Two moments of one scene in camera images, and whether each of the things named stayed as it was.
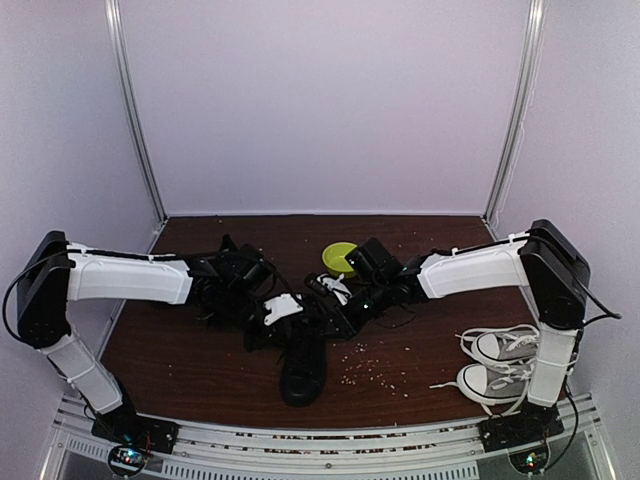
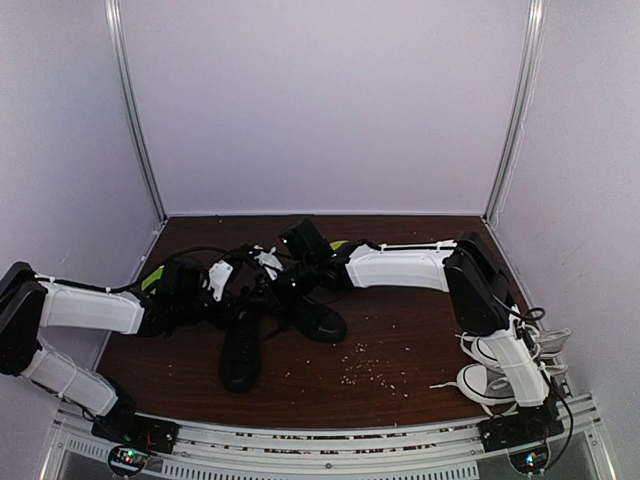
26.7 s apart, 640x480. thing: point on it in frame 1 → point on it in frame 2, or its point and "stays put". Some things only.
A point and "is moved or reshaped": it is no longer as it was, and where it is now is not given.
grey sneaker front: x=501 y=388 stays put
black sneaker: x=244 y=251 → x=241 y=349
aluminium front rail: x=365 y=451 stays put
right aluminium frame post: x=523 y=89 stays put
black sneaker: x=303 y=364 is moved or reshaped
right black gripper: x=347 y=327 → x=275 y=298
